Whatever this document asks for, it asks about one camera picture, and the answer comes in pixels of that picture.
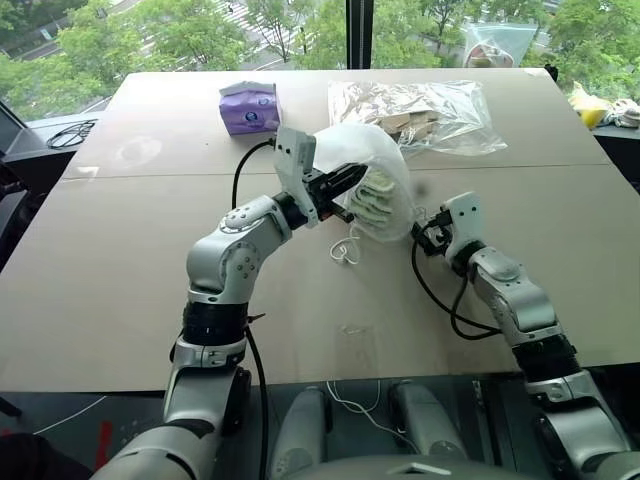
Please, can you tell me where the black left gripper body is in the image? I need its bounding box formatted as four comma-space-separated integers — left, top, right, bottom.
302, 168, 337, 223

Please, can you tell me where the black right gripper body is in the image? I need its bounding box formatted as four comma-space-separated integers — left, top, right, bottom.
421, 216, 455, 257

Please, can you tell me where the pale green towel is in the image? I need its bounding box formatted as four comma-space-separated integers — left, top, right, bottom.
348, 168, 399, 234

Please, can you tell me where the white translucent drawstring bag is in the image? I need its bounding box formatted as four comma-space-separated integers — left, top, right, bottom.
310, 122, 420, 267

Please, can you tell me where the clear plastic bag with cardboard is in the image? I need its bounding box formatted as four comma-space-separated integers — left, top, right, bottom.
327, 79, 510, 157

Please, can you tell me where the clear zip bag with items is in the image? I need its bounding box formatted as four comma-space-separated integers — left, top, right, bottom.
462, 23, 532, 69

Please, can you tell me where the purple tissue pack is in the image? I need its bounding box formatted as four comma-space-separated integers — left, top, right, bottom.
218, 79, 285, 137

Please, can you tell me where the grey rounded robot leg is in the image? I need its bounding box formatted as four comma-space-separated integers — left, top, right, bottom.
387, 380, 471, 464
272, 385, 335, 479

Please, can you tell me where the yellow cloth item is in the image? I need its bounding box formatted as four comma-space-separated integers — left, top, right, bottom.
568, 80, 610, 131

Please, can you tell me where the white cloth heap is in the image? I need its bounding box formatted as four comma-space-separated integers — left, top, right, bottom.
602, 97, 640, 130

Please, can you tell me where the black side desk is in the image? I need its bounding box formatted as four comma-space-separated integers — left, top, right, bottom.
0, 99, 101, 271

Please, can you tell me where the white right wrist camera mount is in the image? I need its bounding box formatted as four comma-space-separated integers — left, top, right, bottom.
439, 190, 485, 265

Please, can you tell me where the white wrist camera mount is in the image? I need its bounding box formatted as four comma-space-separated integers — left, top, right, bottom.
273, 125, 321, 229
439, 190, 485, 265

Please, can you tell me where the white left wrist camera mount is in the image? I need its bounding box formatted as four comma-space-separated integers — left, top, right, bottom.
273, 125, 321, 229

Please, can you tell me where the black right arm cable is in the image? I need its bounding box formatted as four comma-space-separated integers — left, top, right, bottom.
410, 222, 504, 342

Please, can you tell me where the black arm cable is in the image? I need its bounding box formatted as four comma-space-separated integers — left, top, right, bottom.
410, 222, 504, 342
230, 138, 279, 480

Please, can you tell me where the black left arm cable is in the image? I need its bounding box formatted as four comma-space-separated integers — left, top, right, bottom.
230, 138, 279, 480

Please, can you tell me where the dark window frame post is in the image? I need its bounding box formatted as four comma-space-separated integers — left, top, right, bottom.
345, 0, 375, 70

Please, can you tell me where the thin white cable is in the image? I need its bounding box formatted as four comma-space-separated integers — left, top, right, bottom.
325, 379, 412, 437

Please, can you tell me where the coiled black cable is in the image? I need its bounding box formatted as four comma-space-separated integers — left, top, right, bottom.
47, 118, 99, 150

